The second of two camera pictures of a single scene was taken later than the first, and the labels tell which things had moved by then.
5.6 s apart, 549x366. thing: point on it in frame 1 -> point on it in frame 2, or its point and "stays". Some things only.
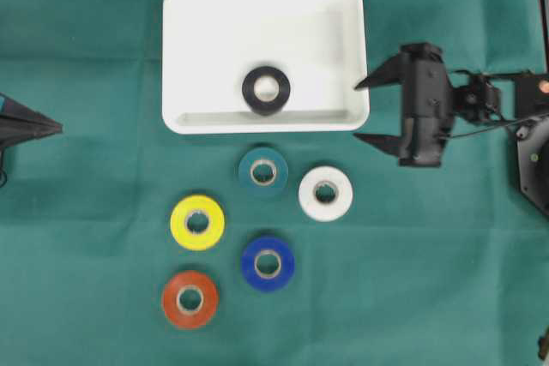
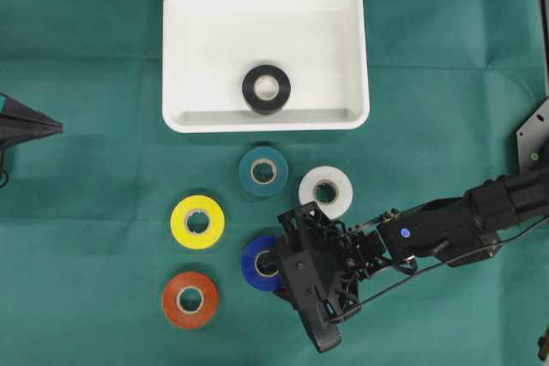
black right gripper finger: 387,144 -> 286,294
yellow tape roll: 189,238 stays
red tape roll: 190,300 stays
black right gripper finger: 391,72 -> 269,263
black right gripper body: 426,105 -> 320,267
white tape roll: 325,211 stays
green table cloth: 442,265 stays
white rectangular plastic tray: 214,34 stays
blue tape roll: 276,248 stays
